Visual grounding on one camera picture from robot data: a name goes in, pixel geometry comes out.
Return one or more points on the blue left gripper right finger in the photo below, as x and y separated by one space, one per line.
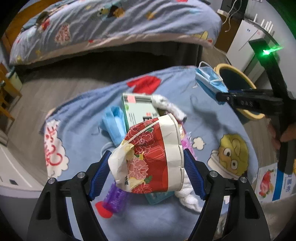
195 177

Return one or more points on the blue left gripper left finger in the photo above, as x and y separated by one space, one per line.
99 178

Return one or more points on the white tissue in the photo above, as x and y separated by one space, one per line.
186 196

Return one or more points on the red floral paper cup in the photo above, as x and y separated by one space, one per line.
150 158

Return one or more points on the blue surgical face mask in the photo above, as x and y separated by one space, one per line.
210 81

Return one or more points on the yellow rimmed teal trash bin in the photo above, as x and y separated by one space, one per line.
234 79

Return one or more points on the right hand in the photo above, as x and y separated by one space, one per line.
288 135

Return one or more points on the pink snack wrapper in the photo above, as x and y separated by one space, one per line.
186 140

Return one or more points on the purple plastic wrapper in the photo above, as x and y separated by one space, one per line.
113 203

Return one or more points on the teal blister pack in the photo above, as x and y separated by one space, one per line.
158 197

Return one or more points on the white air purifier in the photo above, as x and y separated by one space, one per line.
241 55

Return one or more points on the silver blister pack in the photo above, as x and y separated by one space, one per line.
160 102

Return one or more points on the green white medicine box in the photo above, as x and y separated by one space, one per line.
137 108

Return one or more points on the strawberry picture box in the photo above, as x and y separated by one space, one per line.
273 184

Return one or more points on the wooden nightstand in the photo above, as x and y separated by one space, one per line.
228 30

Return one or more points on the white storage bucket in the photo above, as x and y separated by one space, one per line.
14 79

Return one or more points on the wooden stool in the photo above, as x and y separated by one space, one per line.
8 93

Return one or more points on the blue cartoon bed duvet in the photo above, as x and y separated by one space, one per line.
70 27

